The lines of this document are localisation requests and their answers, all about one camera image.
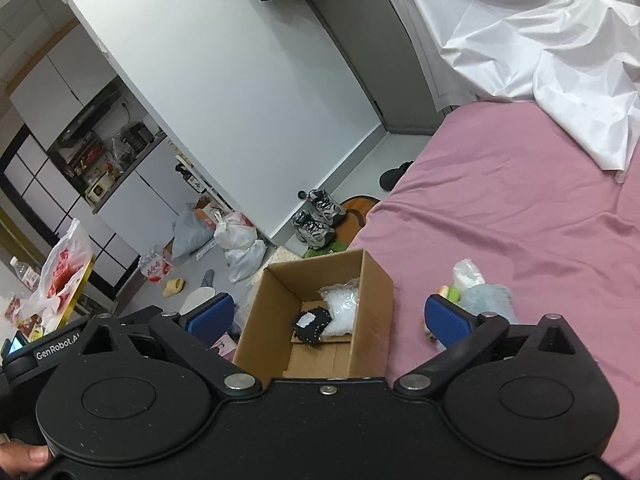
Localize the white plastic bag on floor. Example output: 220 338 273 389
224 240 267 284

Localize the grey sneaker near bed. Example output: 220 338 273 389
292 210 335 250

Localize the white stuffing plastic bag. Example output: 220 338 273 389
452 259 486 292

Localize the kitchen shelf with items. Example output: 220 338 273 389
47 77 166 212

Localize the brown cardboard box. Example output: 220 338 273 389
234 249 394 384

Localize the pink bed sheet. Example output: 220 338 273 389
249 98 640 479

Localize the black fabric pouch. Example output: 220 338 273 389
292 307 332 347

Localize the person's left hand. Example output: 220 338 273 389
0 441 51 479

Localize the white red plastic bag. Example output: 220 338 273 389
214 211 257 252

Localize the clear bubble wrap bag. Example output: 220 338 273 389
319 278 359 338

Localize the red white tissue pack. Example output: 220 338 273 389
138 245 172 283

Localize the grey plastic bag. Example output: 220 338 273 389
171 204 214 259

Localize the hamburger plush toy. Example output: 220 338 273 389
424 294 468 348

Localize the orange floor mat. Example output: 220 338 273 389
334 195 378 246

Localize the yellow edged table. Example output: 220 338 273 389
1 260 94 342

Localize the red white bag on table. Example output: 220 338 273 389
22 219 93 325

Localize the grey-blue fluffy plush toy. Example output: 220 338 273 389
458 284 518 324

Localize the white draped cloth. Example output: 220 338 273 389
390 0 639 180

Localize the black slipper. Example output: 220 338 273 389
378 162 412 192

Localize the yellow slipper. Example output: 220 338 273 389
162 278 186 298

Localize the green cartoon floor mat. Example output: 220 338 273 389
303 242 348 259

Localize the white shoe insole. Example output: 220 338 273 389
179 287 216 315

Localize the grey sneaker near wall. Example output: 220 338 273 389
307 188 346 226

